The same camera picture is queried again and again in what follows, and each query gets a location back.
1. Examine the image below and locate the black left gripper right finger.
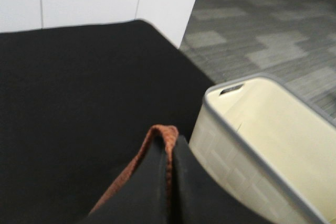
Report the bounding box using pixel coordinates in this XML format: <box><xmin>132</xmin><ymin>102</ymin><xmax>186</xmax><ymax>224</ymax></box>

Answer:
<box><xmin>167</xmin><ymin>134</ymin><xmax>279</xmax><ymax>224</ymax></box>

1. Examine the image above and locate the black table cloth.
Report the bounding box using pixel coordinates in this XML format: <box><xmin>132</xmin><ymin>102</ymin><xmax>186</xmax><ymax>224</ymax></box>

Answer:
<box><xmin>1</xmin><ymin>20</ymin><xmax>213</xmax><ymax>223</ymax></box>

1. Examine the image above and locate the brown microfibre towel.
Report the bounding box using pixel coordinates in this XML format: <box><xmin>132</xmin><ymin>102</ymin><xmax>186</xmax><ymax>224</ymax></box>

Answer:
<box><xmin>88</xmin><ymin>124</ymin><xmax>180</xmax><ymax>216</ymax></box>

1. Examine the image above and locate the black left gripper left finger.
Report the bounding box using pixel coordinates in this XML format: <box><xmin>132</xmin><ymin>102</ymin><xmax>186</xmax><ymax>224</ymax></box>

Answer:
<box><xmin>81</xmin><ymin>137</ymin><xmax>168</xmax><ymax>224</ymax></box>

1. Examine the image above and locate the white basket with grey rim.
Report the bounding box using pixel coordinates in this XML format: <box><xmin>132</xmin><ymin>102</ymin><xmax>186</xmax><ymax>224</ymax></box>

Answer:
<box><xmin>189</xmin><ymin>73</ymin><xmax>335</xmax><ymax>223</ymax></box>

